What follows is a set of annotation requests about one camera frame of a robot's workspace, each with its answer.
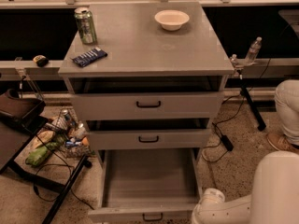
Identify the blue snack bar packet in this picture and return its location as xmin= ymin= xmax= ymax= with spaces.
xmin=72 ymin=47 xmax=107 ymax=67

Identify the yellow black tape measure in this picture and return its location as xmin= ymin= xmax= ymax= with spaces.
xmin=33 ymin=55 xmax=49 ymax=67

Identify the grey drawer cabinet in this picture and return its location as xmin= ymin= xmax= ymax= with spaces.
xmin=57 ymin=1 xmax=235 ymax=173

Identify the beige snack bag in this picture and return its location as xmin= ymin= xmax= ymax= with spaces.
xmin=32 ymin=131 xmax=55 ymax=149

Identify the person's tan shoe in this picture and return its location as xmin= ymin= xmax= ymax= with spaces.
xmin=266 ymin=133 xmax=299 ymax=154

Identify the wire basket of snacks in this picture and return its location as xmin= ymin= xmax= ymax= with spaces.
xmin=46 ymin=109 xmax=93 ymax=158

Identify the person's light trouser leg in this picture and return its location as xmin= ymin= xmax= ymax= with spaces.
xmin=275 ymin=79 xmax=299 ymax=147

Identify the grey bottom drawer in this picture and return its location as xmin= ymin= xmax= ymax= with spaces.
xmin=89 ymin=148 xmax=202 ymax=223

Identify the black power adapter with cable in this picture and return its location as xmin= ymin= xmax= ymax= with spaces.
xmin=200 ymin=58 xmax=271 ymax=164

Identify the dark low table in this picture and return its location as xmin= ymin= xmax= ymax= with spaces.
xmin=0 ymin=116 xmax=92 ymax=224

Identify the white paper bowl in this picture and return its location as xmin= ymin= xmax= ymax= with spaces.
xmin=154 ymin=10 xmax=190 ymax=31

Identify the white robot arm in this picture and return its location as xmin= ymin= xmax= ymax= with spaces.
xmin=192 ymin=151 xmax=299 ymax=224

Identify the green chip bag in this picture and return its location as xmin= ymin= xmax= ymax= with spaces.
xmin=25 ymin=135 xmax=65 ymax=167

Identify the grey middle drawer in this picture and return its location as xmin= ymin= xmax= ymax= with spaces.
xmin=87 ymin=118 xmax=211 ymax=150

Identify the grey top drawer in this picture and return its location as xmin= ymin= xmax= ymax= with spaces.
xmin=70 ymin=77 xmax=223 ymax=120

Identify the black tripod leg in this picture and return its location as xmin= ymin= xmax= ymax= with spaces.
xmin=240 ymin=77 xmax=266 ymax=132

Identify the small soda can on floor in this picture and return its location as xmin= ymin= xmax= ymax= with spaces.
xmin=61 ymin=109 xmax=76 ymax=128

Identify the green drink can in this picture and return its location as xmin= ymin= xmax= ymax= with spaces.
xmin=74 ymin=7 xmax=97 ymax=44

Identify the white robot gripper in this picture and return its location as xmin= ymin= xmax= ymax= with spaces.
xmin=191 ymin=188 xmax=225 ymax=224

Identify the grey drawer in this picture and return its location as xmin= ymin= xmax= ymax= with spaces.
xmin=87 ymin=118 xmax=211 ymax=150
xmin=89 ymin=148 xmax=202 ymax=223
xmin=70 ymin=77 xmax=223 ymax=120

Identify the clear plastic water bottle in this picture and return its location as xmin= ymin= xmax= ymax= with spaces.
xmin=245 ymin=36 xmax=262 ymax=65

